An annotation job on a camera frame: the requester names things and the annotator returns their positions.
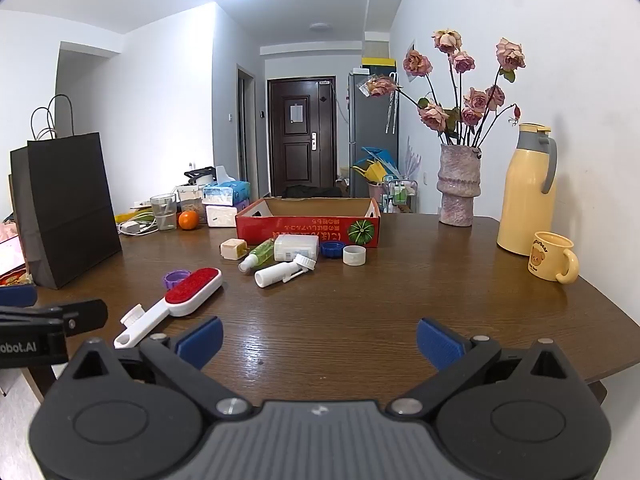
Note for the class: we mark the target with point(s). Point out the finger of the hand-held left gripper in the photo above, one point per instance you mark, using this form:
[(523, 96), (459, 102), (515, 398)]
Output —
[(85, 316), (17, 295)]

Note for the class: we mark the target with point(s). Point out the dark interior door frame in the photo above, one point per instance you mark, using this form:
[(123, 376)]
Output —
[(247, 135)]

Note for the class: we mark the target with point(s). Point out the green spray bottle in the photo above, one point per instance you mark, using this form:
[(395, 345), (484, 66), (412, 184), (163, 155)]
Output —
[(257, 256)]

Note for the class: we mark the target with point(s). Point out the purple bottle cap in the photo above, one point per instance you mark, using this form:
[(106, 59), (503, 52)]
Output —
[(172, 277)]

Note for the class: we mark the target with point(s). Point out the white paper notice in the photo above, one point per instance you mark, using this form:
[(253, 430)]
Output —
[(296, 112)]

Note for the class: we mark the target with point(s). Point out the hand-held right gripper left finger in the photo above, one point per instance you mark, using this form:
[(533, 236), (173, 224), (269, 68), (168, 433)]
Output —
[(200, 342)]

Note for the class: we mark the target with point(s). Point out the bunch of dried pink roses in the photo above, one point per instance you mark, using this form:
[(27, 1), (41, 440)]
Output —
[(470, 105)]

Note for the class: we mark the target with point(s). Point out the black folding stand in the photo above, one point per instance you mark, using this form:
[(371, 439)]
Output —
[(200, 176)]

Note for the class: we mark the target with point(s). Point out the yellow thermos jug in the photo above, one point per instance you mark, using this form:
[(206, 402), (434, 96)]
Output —
[(525, 195)]

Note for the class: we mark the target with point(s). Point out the blue tissue pack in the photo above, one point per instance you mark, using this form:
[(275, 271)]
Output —
[(227, 192)]

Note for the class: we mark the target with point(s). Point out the clear drinking glass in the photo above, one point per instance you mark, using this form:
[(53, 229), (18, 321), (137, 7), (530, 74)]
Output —
[(163, 212)]

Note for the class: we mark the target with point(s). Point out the beige square jar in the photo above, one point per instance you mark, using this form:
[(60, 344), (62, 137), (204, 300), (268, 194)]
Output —
[(232, 249)]

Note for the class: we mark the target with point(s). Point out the orange fruit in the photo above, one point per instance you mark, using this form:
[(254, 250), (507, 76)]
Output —
[(188, 220)]

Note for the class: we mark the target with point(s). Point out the red patterned packet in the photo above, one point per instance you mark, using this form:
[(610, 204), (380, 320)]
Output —
[(15, 277)]

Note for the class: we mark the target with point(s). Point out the dark brown entry door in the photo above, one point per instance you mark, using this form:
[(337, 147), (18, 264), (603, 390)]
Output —
[(300, 160)]

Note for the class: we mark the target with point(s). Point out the yellow packet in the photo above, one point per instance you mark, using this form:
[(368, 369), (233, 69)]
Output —
[(124, 218)]

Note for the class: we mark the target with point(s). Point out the clear plastic bag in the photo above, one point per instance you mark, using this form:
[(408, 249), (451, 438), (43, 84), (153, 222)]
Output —
[(361, 85)]

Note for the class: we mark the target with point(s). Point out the pink plastic bucket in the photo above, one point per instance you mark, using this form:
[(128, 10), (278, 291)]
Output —
[(375, 195)]

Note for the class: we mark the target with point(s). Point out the red and white lint brush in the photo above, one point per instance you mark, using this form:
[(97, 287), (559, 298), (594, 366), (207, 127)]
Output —
[(192, 285)]

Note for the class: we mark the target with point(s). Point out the blue plastic dustpan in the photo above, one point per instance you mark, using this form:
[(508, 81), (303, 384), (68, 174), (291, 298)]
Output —
[(377, 154)]

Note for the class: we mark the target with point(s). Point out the red cardboard box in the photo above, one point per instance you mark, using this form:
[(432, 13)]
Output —
[(300, 232)]

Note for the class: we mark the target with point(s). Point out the purple tissue pack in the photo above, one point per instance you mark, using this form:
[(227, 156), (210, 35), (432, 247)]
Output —
[(222, 215)]

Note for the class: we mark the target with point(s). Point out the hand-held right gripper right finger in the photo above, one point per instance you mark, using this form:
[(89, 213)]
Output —
[(440, 342)]

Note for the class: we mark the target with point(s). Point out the clear food container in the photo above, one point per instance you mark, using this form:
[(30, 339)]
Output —
[(191, 202)]

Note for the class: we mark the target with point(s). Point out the round ceiling lamp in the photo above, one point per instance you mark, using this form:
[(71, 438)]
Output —
[(319, 26)]

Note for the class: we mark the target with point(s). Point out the metal trolley rack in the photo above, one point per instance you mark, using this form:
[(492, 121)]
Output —
[(400, 192)]

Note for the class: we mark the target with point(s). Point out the blue bottle cap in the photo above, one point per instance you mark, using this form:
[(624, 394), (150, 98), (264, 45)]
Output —
[(332, 250)]

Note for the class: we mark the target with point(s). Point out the white tube bottle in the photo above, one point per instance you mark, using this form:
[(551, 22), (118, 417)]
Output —
[(277, 275)]

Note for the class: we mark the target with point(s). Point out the white rectangular bottle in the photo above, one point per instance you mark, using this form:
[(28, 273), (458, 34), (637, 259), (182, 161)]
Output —
[(296, 248)]

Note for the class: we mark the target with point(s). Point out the yellow flat box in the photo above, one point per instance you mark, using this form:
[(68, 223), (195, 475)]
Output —
[(378, 65)]

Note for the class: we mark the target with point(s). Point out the white ribbed cap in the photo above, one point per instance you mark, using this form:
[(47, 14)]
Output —
[(132, 314)]

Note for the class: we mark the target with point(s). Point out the black paper bag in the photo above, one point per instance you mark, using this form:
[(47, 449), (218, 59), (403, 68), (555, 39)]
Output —
[(65, 210)]

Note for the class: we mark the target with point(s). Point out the pink ceramic vase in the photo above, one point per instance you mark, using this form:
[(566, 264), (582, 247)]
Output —
[(457, 185)]

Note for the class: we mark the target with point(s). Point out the yellow bear mug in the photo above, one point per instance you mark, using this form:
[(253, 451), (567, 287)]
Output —
[(547, 255)]

